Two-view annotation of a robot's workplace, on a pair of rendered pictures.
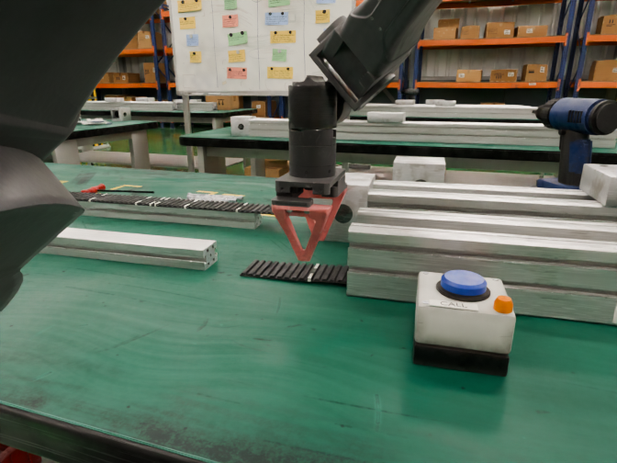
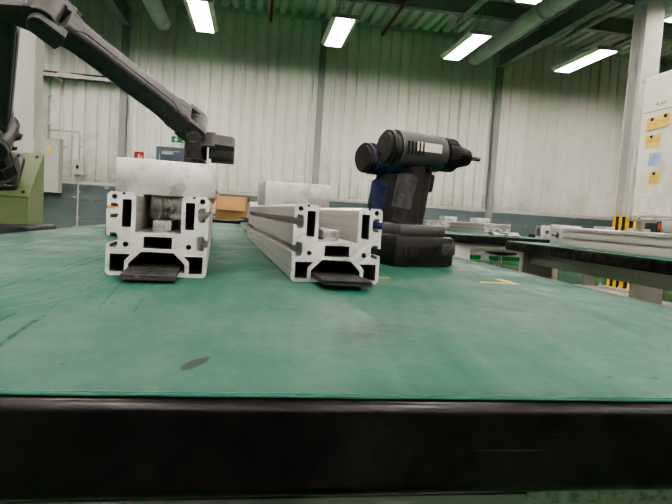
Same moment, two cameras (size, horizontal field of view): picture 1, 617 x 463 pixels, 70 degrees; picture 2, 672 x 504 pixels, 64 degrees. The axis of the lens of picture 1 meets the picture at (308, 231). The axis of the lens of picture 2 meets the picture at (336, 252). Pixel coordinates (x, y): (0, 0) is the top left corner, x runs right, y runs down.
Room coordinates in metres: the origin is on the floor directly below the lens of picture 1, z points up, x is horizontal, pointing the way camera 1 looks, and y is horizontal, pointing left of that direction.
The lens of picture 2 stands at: (0.24, -1.41, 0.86)
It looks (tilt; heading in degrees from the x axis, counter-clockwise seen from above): 4 degrees down; 63
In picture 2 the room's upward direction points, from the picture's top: 4 degrees clockwise
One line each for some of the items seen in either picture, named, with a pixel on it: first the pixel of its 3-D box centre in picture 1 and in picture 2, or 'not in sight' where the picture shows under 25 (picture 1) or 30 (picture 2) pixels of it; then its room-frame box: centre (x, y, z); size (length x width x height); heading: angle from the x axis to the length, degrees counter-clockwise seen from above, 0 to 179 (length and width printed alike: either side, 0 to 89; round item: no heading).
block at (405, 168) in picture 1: (417, 184); not in sight; (0.90, -0.23, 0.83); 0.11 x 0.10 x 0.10; 165
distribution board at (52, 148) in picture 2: not in sight; (49, 183); (-0.05, 11.48, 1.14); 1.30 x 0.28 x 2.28; 162
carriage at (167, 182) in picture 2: not in sight; (171, 192); (0.37, -0.69, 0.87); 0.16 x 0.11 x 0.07; 76
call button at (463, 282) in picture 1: (463, 286); not in sight; (0.37, -0.14, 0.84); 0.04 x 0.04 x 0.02
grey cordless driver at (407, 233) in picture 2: not in sight; (430, 200); (0.80, -0.66, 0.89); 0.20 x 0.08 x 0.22; 0
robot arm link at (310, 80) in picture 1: (314, 107); (197, 150); (0.54, -0.01, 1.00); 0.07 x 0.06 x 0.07; 164
